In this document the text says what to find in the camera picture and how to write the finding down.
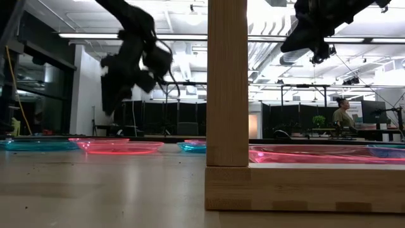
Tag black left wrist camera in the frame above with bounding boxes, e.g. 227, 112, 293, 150
142, 42, 174, 82

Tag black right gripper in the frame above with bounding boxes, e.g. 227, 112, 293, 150
280, 0, 352, 53

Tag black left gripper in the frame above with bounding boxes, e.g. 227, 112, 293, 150
100, 30, 158, 117

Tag yellow-green chair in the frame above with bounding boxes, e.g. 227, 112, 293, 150
11, 117, 22, 137

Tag black partition panels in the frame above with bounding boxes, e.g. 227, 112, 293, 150
113, 100, 207, 136

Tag green potted plant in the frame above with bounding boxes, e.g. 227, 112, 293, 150
312, 115, 327, 129

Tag yellow hanging cable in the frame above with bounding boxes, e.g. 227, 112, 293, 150
5, 46, 33, 136

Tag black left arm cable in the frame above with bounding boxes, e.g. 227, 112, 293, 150
163, 68, 181, 98

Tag person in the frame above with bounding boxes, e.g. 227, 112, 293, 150
332, 97, 358, 129

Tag black ceiling spotlight cluster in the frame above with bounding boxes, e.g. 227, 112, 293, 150
309, 44, 337, 65

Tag black computer monitor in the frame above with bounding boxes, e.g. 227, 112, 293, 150
361, 100, 387, 125

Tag wooden slatted shelf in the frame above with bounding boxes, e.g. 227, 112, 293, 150
204, 0, 405, 213

